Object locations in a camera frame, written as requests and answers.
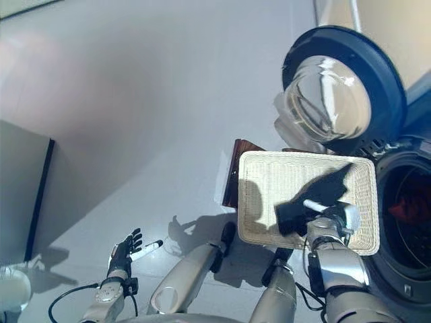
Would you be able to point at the round glass washer door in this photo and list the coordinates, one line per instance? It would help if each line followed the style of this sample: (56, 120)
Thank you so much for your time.
(370, 57)

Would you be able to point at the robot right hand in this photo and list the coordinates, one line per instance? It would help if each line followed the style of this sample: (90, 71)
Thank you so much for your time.
(348, 215)

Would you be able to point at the silver robot left leg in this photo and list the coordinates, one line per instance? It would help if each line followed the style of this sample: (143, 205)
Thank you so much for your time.
(182, 279)

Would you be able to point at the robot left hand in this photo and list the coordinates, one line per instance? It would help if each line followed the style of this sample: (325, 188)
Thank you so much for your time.
(123, 255)

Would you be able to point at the white woven tray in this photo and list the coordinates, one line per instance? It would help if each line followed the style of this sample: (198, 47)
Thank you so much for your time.
(269, 168)

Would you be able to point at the grey front-load washing machine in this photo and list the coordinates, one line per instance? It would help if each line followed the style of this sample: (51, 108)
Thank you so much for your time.
(404, 252)

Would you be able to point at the dark brown wooden stool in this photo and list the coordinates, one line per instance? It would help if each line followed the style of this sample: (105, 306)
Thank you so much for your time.
(232, 175)

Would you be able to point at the silver robot torso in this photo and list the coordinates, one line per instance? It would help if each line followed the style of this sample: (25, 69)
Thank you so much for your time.
(219, 319)

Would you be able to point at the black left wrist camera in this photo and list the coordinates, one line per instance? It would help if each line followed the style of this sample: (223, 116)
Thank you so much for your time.
(132, 286)

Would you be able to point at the silver robot right leg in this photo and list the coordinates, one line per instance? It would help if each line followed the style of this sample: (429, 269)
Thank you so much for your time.
(276, 296)

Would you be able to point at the red garment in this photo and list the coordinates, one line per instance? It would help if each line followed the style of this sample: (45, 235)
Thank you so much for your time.
(407, 208)

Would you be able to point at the grey flat panel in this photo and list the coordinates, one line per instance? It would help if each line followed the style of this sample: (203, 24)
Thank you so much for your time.
(23, 188)

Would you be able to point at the white rounded object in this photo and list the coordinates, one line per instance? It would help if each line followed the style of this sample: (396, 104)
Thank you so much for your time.
(13, 289)

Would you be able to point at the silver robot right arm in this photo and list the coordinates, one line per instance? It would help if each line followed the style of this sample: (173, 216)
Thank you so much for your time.
(343, 269)

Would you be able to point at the silver robot leg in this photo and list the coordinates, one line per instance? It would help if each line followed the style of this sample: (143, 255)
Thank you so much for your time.
(182, 279)
(276, 296)

